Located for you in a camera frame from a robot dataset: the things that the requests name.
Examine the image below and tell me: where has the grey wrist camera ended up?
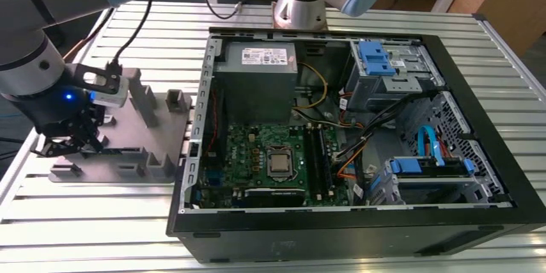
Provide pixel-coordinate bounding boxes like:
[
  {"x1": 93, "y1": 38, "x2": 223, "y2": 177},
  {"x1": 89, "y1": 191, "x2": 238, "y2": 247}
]
[{"x1": 91, "y1": 74, "x2": 129, "y2": 108}]

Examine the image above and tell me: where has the silver CPU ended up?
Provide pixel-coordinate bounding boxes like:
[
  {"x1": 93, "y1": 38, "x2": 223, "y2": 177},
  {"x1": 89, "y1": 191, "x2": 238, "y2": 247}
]
[{"x1": 271, "y1": 154, "x2": 295, "y2": 174}]

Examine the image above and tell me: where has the grey parts rack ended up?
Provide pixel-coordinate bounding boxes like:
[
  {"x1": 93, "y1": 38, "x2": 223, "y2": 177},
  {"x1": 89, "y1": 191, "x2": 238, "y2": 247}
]
[{"x1": 48, "y1": 68, "x2": 198, "y2": 184}]

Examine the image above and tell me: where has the yellow black power cable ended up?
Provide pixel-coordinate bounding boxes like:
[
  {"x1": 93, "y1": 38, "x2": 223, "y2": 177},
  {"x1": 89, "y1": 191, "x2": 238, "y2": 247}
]
[{"x1": 295, "y1": 61, "x2": 329, "y2": 110}]

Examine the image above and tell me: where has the black RAM slot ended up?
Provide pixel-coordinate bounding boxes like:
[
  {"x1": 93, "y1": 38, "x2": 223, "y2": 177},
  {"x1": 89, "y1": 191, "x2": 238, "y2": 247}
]
[
  {"x1": 318, "y1": 125, "x2": 330, "y2": 199},
  {"x1": 311, "y1": 125, "x2": 322, "y2": 199},
  {"x1": 306, "y1": 125, "x2": 318, "y2": 199}
]

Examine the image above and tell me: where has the brown cabinet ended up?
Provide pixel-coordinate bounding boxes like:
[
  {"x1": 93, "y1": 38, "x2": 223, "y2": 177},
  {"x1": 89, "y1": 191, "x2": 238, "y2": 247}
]
[{"x1": 450, "y1": 0, "x2": 546, "y2": 63}]

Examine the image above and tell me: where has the blue plastic drive bracket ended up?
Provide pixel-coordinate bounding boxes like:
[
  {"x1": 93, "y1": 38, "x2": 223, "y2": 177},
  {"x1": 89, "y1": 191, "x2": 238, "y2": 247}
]
[{"x1": 358, "y1": 41, "x2": 397, "y2": 75}]

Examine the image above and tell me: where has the CPU socket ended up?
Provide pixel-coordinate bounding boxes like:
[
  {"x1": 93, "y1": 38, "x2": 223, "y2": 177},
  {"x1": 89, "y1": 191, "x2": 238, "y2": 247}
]
[{"x1": 266, "y1": 146, "x2": 302, "y2": 182}]

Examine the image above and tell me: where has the silver disk bay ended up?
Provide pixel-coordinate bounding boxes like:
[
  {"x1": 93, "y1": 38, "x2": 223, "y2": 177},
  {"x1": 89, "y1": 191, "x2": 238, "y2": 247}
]
[{"x1": 370, "y1": 156, "x2": 505, "y2": 206}]

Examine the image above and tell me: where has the black camera cable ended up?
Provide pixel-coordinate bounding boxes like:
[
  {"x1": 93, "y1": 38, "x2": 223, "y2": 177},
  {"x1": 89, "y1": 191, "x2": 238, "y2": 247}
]
[{"x1": 106, "y1": 0, "x2": 155, "y2": 72}]

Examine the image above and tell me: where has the blue disk carrier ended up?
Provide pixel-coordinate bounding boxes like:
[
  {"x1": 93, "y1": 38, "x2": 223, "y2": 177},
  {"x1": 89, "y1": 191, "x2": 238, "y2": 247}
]
[
  {"x1": 390, "y1": 156, "x2": 477, "y2": 178},
  {"x1": 370, "y1": 172, "x2": 401, "y2": 206}
]

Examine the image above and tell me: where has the blue SATA cable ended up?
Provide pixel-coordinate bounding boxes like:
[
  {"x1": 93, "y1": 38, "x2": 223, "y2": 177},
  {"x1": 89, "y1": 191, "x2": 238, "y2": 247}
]
[{"x1": 417, "y1": 125, "x2": 446, "y2": 168}]

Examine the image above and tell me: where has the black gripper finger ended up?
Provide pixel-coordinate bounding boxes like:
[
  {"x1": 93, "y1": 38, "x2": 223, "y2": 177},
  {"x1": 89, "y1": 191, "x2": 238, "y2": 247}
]
[
  {"x1": 35, "y1": 137, "x2": 89, "y2": 159},
  {"x1": 78, "y1": 105, "x2": 107, "y2": 155}
]

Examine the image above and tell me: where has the metal socket cover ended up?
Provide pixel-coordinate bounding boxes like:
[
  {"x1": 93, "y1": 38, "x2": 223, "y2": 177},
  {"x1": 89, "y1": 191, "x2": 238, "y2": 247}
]
[{"x1": 269, "y1": 150, "x2": 301, "y2": 178}]

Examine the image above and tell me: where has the black PC case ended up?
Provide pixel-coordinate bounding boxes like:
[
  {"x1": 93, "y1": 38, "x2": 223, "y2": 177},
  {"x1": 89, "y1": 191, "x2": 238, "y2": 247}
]
[{"x1": 166, "y1": 26, "x2": 546, "y2": 264}]

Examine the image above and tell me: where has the grey power supply unit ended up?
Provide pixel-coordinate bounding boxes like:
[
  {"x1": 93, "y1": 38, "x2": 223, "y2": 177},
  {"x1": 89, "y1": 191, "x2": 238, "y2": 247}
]
[{"x1": 213, "y1": 41, "x2": 299, "y2": 127}]

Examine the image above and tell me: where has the blue RAM stick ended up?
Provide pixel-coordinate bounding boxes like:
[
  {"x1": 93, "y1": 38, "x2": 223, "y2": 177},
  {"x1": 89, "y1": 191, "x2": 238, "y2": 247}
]
[{"x1": 83, "y1": 148, "x2": 142, "y2": 156}]

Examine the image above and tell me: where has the green motherboard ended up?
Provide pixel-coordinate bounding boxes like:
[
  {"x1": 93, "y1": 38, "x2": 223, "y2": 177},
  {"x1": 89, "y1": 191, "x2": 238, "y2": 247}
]
[{"x1": 190, "y1": 122, "x2": 358, "y2": 208}]

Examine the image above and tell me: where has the black graphics card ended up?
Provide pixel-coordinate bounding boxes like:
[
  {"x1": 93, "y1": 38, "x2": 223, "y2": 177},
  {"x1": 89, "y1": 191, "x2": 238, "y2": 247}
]
[{"x1": 245, "y1": 188, "x2": 307, "y2": 207}]

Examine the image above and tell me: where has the silver drive cage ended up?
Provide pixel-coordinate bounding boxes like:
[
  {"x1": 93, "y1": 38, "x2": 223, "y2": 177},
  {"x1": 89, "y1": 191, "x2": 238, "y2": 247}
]
[{"x1": 346, "y1": 39, "x2": 446, "y2": 111}]

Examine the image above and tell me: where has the orange red cable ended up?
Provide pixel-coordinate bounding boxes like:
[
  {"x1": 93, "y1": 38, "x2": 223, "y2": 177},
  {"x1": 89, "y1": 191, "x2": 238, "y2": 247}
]
[{"x1": 335, "y1": 157, "x2": 365, "y2": 182}]

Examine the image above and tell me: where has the white black wire bundle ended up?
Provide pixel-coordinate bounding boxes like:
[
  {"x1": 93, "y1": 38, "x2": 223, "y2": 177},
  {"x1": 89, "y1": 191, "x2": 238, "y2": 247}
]
[{"x1": 293, "y1": 108, "x2": 364, "y2": 127}]

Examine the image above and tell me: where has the red orange wire bundle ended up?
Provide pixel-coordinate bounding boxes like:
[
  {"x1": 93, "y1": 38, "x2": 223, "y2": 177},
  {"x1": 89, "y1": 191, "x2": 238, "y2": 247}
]
[{"x1": 338, "y1": 115, "x2": 365, "y2": 130}]

